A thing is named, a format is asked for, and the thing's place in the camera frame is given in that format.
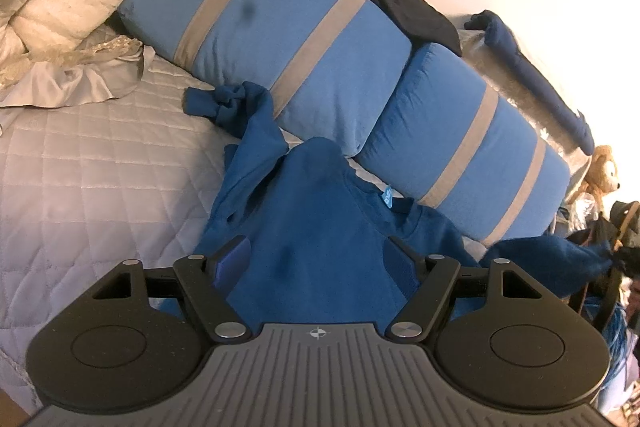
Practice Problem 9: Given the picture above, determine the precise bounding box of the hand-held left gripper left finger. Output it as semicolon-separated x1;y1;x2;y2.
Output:
92;235;255;341

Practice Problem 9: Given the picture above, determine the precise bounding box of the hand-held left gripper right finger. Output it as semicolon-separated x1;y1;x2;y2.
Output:
382;238;543;342

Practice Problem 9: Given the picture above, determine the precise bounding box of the blue sweater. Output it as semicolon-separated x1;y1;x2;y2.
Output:
160;81;623;327

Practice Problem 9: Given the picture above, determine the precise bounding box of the small blue grey-striped pillow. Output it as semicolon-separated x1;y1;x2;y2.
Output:
357;42;571;248

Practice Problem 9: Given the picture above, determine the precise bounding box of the white quilted bedspread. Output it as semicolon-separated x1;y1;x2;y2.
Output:
0;52;386;413

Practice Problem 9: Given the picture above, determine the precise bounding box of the wooden chair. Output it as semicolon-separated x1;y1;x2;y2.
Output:
572;201;640;343

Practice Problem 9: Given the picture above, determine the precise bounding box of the brown teddy bear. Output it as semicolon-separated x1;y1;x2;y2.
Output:
575;144;623;208

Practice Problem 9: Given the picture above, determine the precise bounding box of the dark blue garment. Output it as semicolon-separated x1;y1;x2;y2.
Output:
464;9;596;155

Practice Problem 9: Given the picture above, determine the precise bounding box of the large blue grey-striped pillow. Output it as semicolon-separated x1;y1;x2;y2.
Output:
116;0;413;158

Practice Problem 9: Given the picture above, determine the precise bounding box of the light blue cord bundle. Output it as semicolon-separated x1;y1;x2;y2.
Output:
585;297;640;413

